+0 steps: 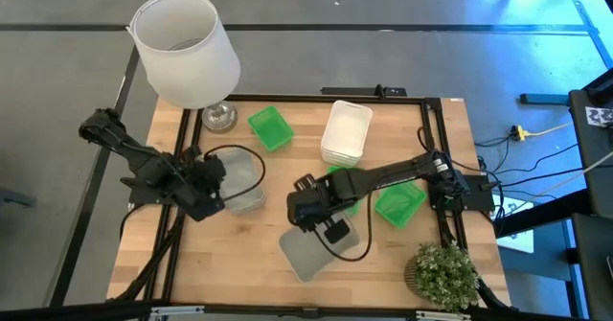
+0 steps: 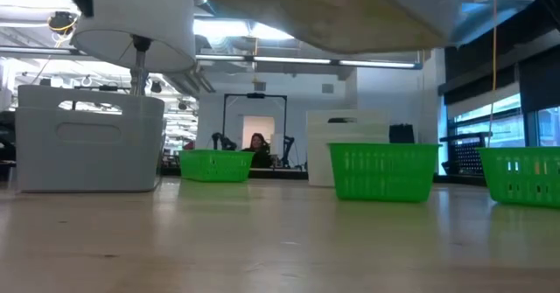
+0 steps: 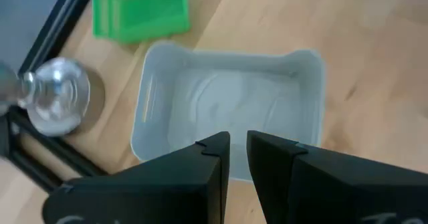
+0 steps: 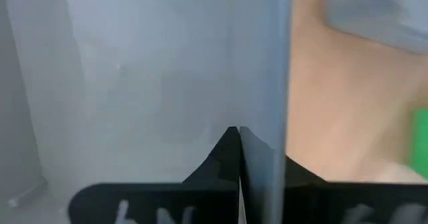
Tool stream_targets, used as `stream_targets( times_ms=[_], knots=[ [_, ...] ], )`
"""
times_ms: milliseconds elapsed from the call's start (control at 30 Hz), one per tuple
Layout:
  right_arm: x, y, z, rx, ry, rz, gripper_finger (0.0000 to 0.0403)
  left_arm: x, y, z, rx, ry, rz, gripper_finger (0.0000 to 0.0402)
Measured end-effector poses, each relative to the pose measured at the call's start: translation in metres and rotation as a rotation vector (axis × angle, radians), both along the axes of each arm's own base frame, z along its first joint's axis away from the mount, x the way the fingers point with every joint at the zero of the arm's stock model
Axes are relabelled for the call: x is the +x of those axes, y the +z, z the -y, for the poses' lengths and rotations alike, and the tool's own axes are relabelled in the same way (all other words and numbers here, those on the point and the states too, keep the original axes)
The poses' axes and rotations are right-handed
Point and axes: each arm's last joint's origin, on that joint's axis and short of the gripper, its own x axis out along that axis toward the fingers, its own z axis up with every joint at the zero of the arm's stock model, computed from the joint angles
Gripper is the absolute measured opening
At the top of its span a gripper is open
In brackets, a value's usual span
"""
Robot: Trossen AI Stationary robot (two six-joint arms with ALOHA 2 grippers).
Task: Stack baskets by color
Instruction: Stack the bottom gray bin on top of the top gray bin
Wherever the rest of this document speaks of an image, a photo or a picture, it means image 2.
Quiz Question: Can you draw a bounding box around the round black ceiling fixture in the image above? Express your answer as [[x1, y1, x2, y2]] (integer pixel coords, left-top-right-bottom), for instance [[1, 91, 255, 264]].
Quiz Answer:
[[46, 10, 79, 35]]

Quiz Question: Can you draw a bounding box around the person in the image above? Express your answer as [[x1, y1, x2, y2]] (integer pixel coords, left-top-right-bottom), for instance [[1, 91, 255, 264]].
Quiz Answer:
[[241, 132, 273, 170]]

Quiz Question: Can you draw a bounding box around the white shade table lamp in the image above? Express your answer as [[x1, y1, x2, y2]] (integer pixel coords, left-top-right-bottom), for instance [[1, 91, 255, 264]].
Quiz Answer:
[[71, 0, 198, 97]]

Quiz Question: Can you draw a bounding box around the black metal frame stand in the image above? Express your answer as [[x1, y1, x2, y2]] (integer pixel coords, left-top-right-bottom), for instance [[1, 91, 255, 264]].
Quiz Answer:
[[221, 92, 289, 168]]

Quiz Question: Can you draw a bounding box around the green plastic slotted basket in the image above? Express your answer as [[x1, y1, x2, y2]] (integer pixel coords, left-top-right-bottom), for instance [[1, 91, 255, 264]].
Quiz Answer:
[[327, 143, 441, 204], [476, 146, 560, 209], [178, 148, 256, 183]]

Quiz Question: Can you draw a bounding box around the black perforated rack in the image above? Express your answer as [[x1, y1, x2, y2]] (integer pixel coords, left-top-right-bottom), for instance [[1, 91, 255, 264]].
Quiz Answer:
[[438, 131, 492, 185]]

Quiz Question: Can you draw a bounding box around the yellow hanging cable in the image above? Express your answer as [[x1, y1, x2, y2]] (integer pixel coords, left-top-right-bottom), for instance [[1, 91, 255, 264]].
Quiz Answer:
[[486, 0, 501, 135]]

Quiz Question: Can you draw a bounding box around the dark background table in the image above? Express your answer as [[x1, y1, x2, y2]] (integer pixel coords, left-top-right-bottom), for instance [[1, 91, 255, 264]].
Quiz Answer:
[[159, 165, 310, 181]]

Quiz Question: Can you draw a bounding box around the long ceiling light strip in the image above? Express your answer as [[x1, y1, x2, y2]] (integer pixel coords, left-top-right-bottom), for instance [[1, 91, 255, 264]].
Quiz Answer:
[[194, 53, 424, 70]]

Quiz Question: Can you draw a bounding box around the black box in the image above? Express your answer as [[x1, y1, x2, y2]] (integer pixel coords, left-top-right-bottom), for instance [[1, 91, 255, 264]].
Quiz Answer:
[[388, 123, 417, 144]]

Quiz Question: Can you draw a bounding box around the grey plastic bin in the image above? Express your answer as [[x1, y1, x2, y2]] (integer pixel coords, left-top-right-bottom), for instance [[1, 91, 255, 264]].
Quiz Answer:
[[15, 107, 166, 193], [168, 0, 485, 56], [17, 84, 166, 122]]

